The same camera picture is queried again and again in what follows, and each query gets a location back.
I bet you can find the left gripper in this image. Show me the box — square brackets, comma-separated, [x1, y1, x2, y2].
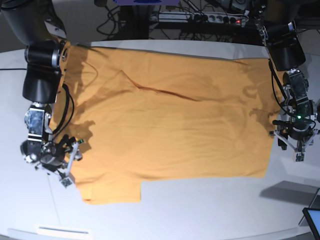
[269, 122, 320, 162]

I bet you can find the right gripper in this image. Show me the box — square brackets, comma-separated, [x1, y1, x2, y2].
[34, 134, 85, 188]

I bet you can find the yellow T-shirt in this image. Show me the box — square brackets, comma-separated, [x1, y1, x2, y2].
[64, 46, 280, 205]

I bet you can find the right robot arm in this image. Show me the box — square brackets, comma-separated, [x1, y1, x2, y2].
[0, 0, 84, 188]

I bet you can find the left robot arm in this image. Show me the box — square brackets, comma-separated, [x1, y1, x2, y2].
[252, 0, 320, 162]

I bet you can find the dark round object at edge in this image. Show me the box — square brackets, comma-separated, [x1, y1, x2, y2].
[312, 100, 320, 123]

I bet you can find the tablet screen on stand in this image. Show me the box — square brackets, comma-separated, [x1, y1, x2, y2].
[298, 188, 320, 240]

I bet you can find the white label strip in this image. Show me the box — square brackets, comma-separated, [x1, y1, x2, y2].
[35, 224, 92, 235]

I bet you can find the white power strip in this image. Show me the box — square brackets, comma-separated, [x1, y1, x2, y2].
[150, 11, 237, 24]

